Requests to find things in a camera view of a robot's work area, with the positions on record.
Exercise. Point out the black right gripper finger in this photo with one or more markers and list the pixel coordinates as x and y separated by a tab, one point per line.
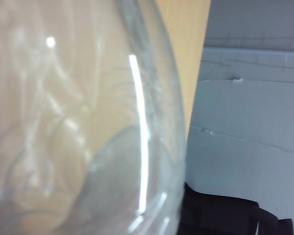
223	215

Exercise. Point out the clear plastic mineral water bottle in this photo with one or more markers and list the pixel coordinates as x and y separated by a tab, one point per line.
88	117

